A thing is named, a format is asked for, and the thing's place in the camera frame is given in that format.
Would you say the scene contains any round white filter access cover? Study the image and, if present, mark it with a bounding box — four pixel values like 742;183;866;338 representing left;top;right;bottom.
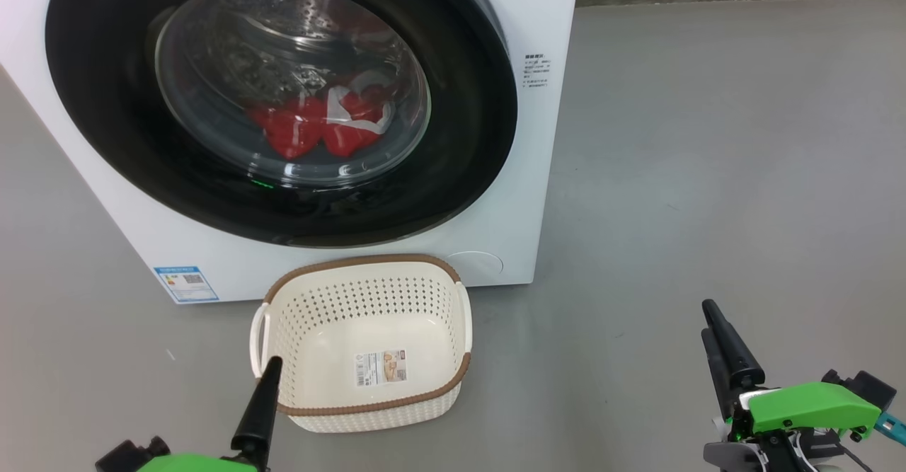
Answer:
445;251;505;280

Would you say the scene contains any red white-collared garment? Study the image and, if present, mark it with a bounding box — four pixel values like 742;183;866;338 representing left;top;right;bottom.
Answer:
244;97;328;161

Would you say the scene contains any printed text instruction sticker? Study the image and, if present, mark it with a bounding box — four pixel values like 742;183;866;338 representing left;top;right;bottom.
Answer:
524;52;550;89

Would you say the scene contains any stainless steel washing machine drum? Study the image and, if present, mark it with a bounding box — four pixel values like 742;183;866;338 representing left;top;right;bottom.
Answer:
154;0;431;186

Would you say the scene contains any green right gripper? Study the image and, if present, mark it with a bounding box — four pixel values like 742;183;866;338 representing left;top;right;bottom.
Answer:
701;299;883;446

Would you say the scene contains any blue energy label sticker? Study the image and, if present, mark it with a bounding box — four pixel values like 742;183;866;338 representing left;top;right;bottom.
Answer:
154;266;220;304

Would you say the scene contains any cream perforated laundry basket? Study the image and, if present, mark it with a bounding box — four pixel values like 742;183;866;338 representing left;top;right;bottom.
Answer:
249;253;473;434

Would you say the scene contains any red white-striped garment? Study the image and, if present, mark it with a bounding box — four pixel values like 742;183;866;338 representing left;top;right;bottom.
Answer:
320;69;397;159

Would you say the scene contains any printed product label sticker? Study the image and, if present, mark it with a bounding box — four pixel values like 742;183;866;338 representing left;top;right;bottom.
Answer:
355;349;408;388

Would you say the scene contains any teal right cable connector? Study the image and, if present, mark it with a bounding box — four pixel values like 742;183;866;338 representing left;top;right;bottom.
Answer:
874;414;906;447

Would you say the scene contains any white front-load washing machine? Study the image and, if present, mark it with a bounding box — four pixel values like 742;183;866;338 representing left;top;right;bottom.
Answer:
0;0;581;305

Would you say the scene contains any black glass washing machine door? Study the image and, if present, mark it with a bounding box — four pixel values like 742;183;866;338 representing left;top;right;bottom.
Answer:
45;0;519;248

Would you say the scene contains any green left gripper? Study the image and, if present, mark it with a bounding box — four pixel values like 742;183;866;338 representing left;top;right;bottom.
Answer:
138;357;284;472

